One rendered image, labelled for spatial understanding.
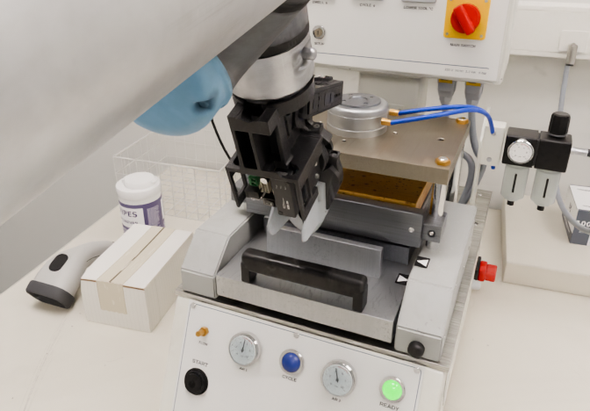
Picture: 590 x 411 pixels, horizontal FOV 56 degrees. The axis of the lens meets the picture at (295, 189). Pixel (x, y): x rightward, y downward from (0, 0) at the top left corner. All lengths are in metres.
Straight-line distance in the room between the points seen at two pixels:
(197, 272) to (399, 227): 0.25
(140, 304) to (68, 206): 1.00
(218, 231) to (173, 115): 0.42
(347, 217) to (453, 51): 0.29
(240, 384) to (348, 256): 0.20
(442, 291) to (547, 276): 0.50
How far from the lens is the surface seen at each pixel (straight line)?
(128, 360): 0.92
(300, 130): 0.51
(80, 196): 1.84
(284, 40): 0.42
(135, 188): 1.11
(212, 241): 0.71
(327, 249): 0.68
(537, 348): 0.98
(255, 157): 0.46
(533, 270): 1.10
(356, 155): 0.65
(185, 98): 0.30
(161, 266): 0.95
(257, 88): 0.43
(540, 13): 1.21
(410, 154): 0.66
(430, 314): 0.62
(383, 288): 0.66
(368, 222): 0.67
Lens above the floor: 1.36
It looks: 26 degrees down
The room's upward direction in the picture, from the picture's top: straight up
